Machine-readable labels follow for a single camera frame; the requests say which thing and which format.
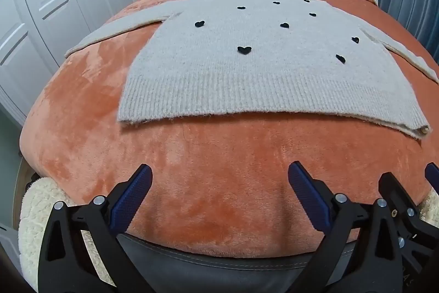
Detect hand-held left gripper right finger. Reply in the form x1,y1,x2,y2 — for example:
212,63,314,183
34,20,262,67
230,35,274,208
287,161,407,293

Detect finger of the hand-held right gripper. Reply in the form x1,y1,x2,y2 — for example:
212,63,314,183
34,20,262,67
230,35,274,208
378,172,429,211
424,163,439,192

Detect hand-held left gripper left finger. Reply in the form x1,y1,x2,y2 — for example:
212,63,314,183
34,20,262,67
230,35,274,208
38,163,153,293

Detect beige knit sweater black hearts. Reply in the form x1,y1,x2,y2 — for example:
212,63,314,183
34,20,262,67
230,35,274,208
64,0,439,141

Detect cream fleece cloth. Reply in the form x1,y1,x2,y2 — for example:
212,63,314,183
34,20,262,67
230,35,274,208
418,189,439,222
18,176,117,293

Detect orange plush blanket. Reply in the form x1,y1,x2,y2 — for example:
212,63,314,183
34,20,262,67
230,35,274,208
19,0,439,257

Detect grey leather bed footboard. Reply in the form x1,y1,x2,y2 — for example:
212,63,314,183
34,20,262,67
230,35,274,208
115,233,361,293

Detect white panelled wardrobe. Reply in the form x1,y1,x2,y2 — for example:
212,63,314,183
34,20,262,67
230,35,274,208
0,0,150,129

